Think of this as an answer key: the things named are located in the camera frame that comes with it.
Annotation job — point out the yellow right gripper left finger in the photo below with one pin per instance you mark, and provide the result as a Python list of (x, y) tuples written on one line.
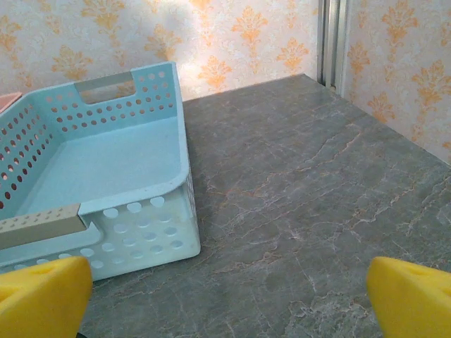
[(42, 299)]

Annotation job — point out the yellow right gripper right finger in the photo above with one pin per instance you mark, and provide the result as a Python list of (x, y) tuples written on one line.
[(412, 303)]

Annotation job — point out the light blue perforated plastic basket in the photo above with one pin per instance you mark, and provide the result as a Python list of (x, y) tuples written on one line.
[(116, 158)]

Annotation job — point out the pink perforated plastic basket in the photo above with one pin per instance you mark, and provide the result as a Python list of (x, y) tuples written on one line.
[(8, 100)]

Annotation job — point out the aluminium frame post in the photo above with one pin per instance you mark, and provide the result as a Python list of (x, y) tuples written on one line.
[(331, 42)]

